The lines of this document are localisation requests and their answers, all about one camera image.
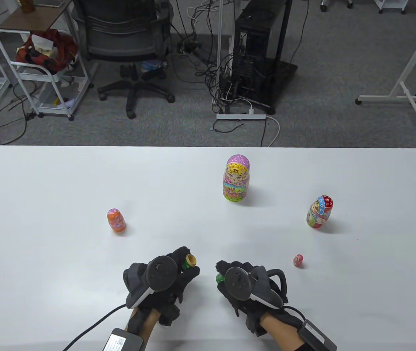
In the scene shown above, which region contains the person's left hand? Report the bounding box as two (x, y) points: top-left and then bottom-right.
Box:
(123, 246), (200, 327)

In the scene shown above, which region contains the person's right hand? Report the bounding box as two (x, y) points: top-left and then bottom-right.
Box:
(215, 260), (305, 335)

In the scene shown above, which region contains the orange Russian doll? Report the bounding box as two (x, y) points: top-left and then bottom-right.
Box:
(107, 208), (126, 233)

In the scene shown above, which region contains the large pink Russian doll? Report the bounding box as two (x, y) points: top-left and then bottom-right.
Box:
(223, 154), (251, 202)

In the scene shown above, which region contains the red and blue Russian doll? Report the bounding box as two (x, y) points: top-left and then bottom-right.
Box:
(306, 195), (333, 229)

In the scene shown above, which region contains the person's left forearm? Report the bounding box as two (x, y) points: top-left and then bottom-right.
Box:
(127, 307), (159, 344)

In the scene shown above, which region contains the person's right forearm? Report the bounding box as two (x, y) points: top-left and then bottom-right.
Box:
(261, 313), (305, 351)

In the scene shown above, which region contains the dark grey tracking controller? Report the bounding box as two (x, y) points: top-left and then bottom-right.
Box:
(123, 255), (179, 309)
(225, 266), (288, 307)

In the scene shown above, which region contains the white power strip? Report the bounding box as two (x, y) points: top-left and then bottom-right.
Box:
(216, 113), (267, 120)

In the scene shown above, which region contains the white vertical pole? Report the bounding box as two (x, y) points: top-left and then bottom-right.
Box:
(216, 0), (225, 114)

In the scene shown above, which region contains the white rolling cart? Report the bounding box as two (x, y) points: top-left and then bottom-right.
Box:
(0, 29), (94, 121)

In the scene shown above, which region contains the black computer tower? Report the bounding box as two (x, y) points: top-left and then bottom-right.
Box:
(226, 0), (298, 114)

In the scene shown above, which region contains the black office chair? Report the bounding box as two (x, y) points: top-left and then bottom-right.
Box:
(73, 0), (175, 119)

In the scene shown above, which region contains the red patterned bag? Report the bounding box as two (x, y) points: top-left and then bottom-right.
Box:
(15, 29), (79, 72)

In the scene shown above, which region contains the white tissue paper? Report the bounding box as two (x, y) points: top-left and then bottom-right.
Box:
(31, 34), (55, 55)

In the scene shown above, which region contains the whiteboard on white stand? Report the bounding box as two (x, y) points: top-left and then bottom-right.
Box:
(356, 7), (416, 150)

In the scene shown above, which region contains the brown wooden side table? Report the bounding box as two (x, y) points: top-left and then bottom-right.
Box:
(0, 0), (73, 31)

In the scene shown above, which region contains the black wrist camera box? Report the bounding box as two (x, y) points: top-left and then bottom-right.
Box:
(104, 328), (144, 351)
(297, 320), (338, 351)

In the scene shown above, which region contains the black wrist box cable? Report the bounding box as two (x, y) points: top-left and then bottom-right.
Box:
(62, 303), (128, 351)

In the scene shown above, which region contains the white power cable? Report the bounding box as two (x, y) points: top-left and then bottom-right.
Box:
(266, 116), (280, 147)

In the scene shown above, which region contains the tangle of black cables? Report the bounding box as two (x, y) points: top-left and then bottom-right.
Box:
(171, 0), (238, 114)

